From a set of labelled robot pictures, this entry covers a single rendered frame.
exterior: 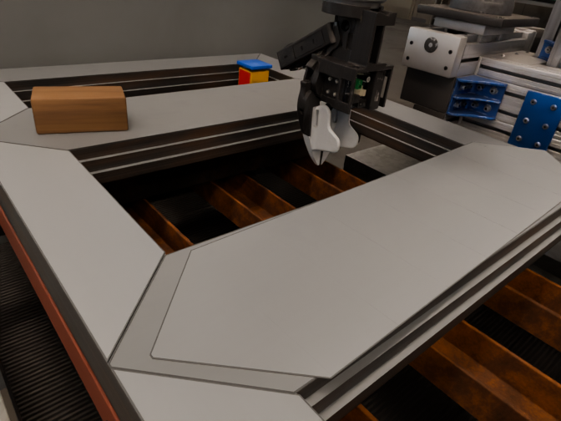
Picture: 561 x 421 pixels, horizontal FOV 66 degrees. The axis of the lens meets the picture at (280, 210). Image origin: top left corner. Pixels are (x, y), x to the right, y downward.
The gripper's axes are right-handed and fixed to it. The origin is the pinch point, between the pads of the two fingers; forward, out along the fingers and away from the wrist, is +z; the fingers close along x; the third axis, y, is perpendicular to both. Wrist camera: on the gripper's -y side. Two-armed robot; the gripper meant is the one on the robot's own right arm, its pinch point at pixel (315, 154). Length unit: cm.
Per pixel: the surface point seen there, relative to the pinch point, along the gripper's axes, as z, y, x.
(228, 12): -9, -63, 28
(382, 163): 19, -19, 46
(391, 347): 2.5, 27.6, -17.9
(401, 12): 76, -657, 962
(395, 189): 0.7, 12.1, 2.9
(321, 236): 0.7, 14.7, -13.5
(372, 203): 0.7, 13.0, -2.9
